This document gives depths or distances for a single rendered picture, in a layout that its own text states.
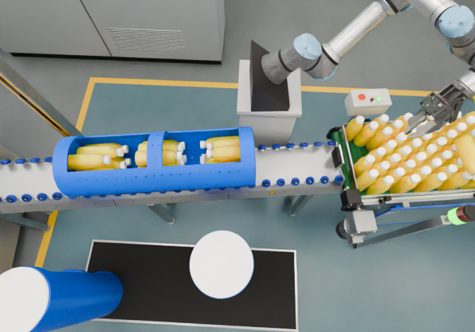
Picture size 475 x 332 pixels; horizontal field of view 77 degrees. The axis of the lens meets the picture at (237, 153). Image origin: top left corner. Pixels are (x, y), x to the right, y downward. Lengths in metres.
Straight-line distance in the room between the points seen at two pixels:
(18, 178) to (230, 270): 1.22
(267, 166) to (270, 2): 2.50
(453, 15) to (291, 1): 2.85
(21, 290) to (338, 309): 1.95
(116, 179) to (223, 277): 0.63
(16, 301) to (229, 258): 0.90
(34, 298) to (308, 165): 1.39
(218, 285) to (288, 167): 0.68
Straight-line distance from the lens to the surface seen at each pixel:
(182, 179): 1.34
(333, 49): 1.44
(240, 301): 2.27
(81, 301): 1.86
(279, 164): 1.61
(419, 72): 3.58
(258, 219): 2.47
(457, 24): 1.08
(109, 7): 2.85
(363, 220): 1.71
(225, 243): 1.39
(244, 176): 1.33
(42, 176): 1.88
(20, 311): 1.65
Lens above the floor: 2.42
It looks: 67 degrees down
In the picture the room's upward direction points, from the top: straight up
